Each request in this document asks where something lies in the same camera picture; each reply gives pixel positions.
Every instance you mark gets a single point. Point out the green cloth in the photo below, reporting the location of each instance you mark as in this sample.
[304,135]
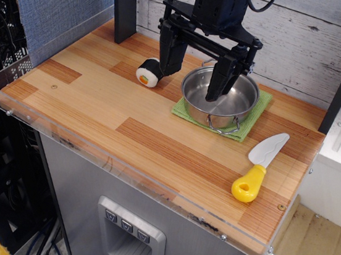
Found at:
[245,127]

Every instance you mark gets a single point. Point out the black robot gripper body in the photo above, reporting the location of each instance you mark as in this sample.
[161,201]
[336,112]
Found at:
[215,17]

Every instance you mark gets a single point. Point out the clear acrylic table guard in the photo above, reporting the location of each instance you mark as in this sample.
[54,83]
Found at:
[130,131]

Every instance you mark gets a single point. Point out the blue fabric panel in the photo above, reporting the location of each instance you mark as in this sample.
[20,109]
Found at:
[52,25]

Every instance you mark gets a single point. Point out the toy sushi roll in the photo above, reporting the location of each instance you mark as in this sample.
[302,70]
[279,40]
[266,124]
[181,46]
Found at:
[149,73]

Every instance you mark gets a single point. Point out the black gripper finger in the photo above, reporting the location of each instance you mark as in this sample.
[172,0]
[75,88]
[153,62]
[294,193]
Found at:
[172,49]
[224,75]

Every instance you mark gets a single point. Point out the silver toy fridge cabinet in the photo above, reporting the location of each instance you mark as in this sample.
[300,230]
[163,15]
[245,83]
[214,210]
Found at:
[106,209]

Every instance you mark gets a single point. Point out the black left post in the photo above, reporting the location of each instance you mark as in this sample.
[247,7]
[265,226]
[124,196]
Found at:
[125,19]

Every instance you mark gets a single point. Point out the yellow handled toy knife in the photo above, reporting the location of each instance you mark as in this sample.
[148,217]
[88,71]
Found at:
[247,187]

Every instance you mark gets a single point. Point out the stainless steel pot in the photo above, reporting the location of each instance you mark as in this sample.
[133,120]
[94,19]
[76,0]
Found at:
[227,113]

